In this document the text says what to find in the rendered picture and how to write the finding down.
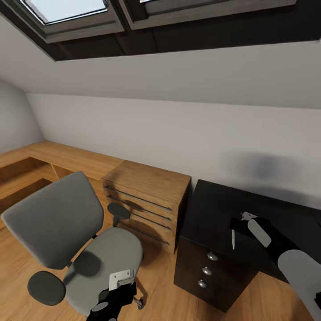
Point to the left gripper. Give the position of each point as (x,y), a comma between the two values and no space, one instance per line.
(124,293)

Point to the swivel chair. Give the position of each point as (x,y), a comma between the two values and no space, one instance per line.
(54,223)

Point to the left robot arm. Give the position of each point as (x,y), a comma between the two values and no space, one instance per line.
(111,300)

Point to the bookcase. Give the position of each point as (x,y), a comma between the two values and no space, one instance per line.
(16,182)
(41,153)
(93,165)

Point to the desk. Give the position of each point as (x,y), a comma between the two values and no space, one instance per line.
(207,224)

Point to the fixed window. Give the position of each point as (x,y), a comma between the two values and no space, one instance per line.
(84,29)

